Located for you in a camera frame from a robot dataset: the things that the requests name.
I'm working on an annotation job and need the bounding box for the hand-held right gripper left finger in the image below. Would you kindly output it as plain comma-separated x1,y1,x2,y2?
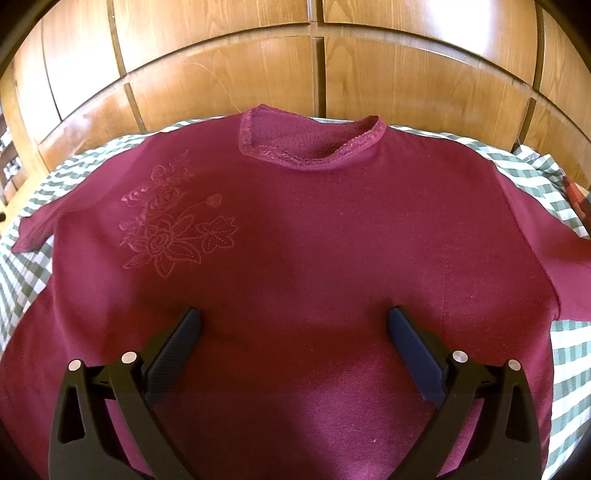
48,307,203,480

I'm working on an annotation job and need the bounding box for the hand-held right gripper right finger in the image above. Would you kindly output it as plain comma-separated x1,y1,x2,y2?
387,306,544,480

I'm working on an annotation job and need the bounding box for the maroon embroidered shirt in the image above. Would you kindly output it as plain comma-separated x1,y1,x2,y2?
0,105,591,480

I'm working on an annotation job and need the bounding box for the green white checkered cloth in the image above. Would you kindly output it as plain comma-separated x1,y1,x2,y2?
0,117,591,462

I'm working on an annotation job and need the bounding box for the colourful plaid cloth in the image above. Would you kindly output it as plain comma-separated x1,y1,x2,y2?
564,178,591,217

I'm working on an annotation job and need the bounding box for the wooden panelled wardrobe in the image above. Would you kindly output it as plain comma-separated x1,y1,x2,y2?
0,0,591,206

